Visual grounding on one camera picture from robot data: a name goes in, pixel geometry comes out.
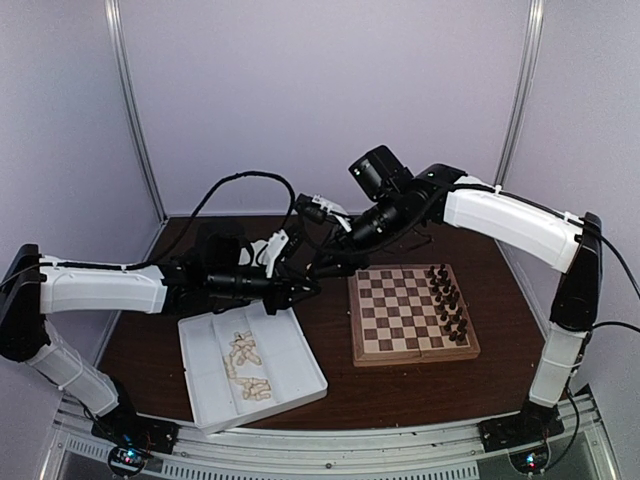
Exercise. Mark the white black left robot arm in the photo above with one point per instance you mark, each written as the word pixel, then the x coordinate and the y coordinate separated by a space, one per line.
pixel 37 286

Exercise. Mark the wooden chess board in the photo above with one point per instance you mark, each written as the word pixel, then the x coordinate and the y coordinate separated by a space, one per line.
pixel 393 321

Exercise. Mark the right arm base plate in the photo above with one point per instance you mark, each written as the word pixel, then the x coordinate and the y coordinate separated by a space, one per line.
pixel 511 431

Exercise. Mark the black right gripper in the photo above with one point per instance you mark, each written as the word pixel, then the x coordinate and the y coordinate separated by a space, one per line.
pixel 346 254

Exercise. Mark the white compartment tray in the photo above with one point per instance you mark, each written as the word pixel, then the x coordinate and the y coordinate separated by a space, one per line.
pixel 292 369

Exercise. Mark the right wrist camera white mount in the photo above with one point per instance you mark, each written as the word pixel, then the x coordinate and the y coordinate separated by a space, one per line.
pixel 318 209

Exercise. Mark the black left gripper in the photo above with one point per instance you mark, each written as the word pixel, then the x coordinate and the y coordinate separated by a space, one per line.
pixel 284 278

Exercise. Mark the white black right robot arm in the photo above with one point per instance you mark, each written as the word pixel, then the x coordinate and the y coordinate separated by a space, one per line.
pixel 569 244

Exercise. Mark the right aluminium corner post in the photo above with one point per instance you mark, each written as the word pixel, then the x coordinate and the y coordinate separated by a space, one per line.
pixel 529 59

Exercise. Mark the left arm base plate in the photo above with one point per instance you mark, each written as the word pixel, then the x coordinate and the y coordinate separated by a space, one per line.
pixel 144 434

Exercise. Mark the pile of white chess pieces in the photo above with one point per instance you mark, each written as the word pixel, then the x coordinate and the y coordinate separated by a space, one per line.
pixel 245 368

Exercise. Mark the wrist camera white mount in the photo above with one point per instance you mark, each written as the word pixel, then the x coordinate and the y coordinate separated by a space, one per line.
pixel 318 209
pixel 264 253

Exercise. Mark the row of dark chess pieces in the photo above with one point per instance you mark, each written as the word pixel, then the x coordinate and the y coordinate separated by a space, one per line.
pixel 450 315

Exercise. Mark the left aluminium corner post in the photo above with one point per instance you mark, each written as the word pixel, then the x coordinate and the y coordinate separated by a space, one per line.
pixel 117 36

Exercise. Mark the aluminium front frame rail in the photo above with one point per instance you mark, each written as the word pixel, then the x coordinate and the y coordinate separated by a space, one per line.
pixel 451 450

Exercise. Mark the aluminium corner post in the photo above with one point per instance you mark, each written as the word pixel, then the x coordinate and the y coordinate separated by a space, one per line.
pixel 529 59
pixel 117 36

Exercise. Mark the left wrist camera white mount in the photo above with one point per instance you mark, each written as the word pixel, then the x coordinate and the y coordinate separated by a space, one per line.
pixel 264 253

